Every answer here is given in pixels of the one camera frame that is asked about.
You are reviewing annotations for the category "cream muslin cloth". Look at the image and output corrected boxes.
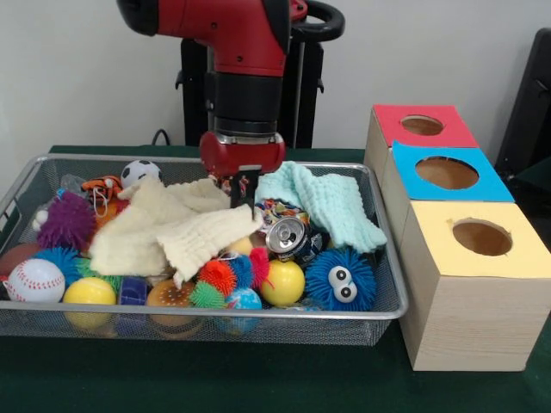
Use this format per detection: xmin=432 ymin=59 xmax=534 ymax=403
xmin=88 ymin=176 xmax=264 ymax=289

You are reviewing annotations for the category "yellow smooth ball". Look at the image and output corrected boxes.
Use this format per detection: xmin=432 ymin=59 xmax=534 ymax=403
xmin=63 ymin=277 xmax=117 ymax=306
xmin=260 ymin=259 xmax=306 ymax=307

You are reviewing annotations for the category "small soccer ball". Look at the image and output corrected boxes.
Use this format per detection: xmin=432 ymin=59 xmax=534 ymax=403
xmin=120 ymin=159 xmax=163 ymax=189

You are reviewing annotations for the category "dark green table cloth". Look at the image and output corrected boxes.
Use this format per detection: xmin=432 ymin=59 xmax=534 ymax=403
xmin=0 ymin=145 xmax=551 ymax=413

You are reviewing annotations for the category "shallow clear mesh bin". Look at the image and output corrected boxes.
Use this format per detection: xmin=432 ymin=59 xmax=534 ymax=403
xmin=0 ymin=153 xmax=409 ymax=348

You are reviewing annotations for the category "blue spiky ball with eyes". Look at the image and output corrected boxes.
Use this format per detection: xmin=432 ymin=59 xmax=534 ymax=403
xmin=304 ymin=248 xmax=376 ymax=312

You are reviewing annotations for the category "purple spiky ball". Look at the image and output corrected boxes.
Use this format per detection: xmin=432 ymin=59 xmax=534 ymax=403
xmin=36 ymin=191 xmax=96 ymax=252

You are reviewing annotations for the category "light blue muslin cloth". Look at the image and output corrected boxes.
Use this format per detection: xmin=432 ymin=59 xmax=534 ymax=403
xmin=256 ymin=161 xmax=388 ymax=253

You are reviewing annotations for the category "white baseball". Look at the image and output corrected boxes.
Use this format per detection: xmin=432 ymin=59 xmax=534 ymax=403
xmin=4 ymin=257 xmax=66 ymax=302

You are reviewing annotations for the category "burger toy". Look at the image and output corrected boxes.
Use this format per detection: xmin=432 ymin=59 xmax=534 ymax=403
xmin=145 ymin=279 xmax=195 ymax=309

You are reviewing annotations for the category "black stand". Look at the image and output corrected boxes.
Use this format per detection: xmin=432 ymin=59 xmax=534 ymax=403
xmin=494 ymin=28 xmax=551 ymax=173

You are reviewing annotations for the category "crushed drink can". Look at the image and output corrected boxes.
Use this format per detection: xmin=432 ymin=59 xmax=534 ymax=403
xmin=264 ymin=216 xmax=324 ymax=263

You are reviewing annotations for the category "orange tiger toy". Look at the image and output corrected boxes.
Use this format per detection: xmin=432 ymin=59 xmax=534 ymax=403
xmin=80 ymin=175 xmax=124 ymax=203

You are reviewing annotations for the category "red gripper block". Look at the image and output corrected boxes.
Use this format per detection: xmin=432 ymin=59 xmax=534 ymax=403
xmin=198 ymin=131 xmax=288 ymax=213

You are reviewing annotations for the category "wooden three-hole box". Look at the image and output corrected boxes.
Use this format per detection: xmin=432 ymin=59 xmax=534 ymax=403
xmin=363 ymin=103 xmax=551 ymax=372

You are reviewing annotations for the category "green covered side table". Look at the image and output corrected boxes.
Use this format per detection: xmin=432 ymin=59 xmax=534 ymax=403
xmin=514 ymin=155 xmax=551 ymax=207

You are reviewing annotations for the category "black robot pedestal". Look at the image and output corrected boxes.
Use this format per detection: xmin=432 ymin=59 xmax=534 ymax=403
xmin=175 ymin=0 xmax=346 ymax=148

